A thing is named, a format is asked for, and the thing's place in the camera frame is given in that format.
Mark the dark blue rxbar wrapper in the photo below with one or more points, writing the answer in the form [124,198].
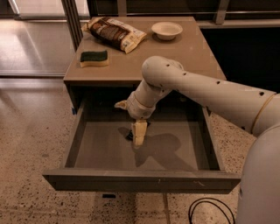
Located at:
[130,135]

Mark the brown and white snack bag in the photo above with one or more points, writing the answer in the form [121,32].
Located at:
[114,33]

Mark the white ceramic bowl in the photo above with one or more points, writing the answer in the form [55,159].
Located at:
[167,30]

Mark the green and yellow sponge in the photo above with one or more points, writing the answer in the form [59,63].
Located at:
[94,59]

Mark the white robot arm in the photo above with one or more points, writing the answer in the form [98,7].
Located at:
[255,110]

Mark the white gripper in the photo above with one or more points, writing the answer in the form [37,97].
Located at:
[136,107]

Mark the grey cabinet with counter top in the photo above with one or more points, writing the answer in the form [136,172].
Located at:
[124,69]

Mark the open grey top drawer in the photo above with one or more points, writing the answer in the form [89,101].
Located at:
[179,153]

